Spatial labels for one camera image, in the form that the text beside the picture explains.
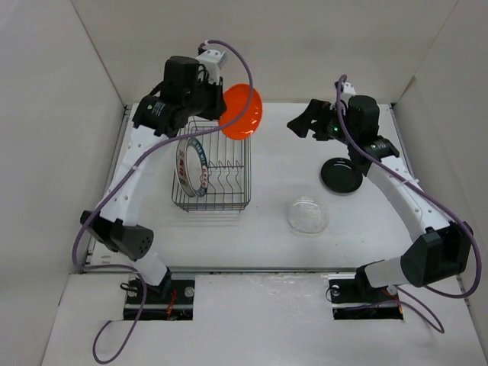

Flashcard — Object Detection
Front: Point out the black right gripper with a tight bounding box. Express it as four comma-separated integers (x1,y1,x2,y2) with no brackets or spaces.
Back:
286,98,358,146

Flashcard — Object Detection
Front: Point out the orange plastic plate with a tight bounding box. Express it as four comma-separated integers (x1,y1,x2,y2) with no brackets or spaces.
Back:
219,83,265,141

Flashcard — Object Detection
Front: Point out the white plate with dark rim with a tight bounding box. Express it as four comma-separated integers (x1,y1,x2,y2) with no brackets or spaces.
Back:
185,137,209,197

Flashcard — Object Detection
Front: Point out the white plate with red characters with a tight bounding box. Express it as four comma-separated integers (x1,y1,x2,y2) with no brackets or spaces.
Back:
175,138,196,197

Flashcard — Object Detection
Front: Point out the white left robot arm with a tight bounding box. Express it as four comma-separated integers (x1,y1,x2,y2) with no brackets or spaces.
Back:
80,50,226,303

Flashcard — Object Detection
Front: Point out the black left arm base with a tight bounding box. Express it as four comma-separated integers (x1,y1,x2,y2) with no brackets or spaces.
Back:
120,278,195,321

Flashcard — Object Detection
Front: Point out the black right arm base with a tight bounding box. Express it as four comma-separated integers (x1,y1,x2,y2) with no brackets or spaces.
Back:
326,275,403,320

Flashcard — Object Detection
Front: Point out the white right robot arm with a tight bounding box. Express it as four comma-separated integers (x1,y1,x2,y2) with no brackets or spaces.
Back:
287,95,474,300

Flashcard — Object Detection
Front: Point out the black plate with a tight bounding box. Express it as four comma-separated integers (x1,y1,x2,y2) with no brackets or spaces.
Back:
320,158,363,194

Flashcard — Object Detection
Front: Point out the clear glass plate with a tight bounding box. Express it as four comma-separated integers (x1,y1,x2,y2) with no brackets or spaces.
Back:
286,196,329,235

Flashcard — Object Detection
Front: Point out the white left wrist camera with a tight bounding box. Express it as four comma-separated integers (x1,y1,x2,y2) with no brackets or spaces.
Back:
196,50,227,85

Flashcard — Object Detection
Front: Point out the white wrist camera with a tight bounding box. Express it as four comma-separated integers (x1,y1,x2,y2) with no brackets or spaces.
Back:
196,50,227,85
339,81,356,99

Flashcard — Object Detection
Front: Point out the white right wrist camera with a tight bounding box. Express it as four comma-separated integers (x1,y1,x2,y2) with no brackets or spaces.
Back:
339,81,356,99

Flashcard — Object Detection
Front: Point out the grey wire dish rack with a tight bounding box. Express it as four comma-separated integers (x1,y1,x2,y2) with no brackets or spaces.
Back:
172,117,251,212

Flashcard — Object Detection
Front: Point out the aluminium table edge rail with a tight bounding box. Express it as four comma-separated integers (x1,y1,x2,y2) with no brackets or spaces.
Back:
78,264,356,274

